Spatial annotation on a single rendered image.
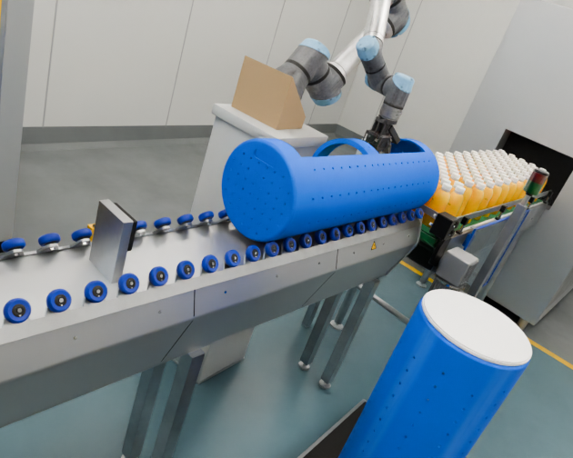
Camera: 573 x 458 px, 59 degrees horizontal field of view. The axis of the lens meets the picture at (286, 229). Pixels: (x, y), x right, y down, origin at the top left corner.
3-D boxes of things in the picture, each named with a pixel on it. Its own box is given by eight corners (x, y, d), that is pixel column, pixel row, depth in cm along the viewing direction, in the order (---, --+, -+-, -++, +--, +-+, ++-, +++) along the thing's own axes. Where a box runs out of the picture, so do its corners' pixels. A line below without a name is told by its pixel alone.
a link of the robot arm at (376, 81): (373, 54, 183) (393, 64, 176) (382, 77, 191) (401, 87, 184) (356, 68, 183) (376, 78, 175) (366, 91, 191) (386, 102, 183)
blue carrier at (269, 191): (210, 213, 152) (234, 122, 141) (366, 190, 218) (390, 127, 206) (276, 261, 137) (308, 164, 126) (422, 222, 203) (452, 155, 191)
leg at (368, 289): (316, 383, 244) (364, 276, 218) (323, 379, 248) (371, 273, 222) (325, 391, 241) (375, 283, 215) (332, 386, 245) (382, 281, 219)
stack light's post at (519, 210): (411, 389, 263) (517, 203, 217) (415, 386, 266) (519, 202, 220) (417, 394, 261) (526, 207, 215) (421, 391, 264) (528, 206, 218)
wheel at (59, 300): (42, 292, 95) (46, 291, 93) (65, 286, 98) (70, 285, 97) (46, 315, 95) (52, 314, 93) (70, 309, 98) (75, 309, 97)
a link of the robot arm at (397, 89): (404, 73, 181) (420, 81, 175) (392, 103, 185) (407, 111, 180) (389, 69, 176) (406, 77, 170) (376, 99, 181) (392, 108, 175)
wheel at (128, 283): (115, 275, 106) (120, 274, 105) (134, 271, 109) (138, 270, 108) (119, 296, 106) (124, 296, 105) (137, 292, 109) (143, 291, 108)
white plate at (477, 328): (531, 382, 108) (528, 386, 109) (533, 326, 132) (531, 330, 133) (412, 318, 116) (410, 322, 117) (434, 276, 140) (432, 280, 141)
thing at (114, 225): (88, 259, 116) (98, 200, 110) (105, 256, 119) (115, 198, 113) (111, 283, 111) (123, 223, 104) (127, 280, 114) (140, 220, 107)
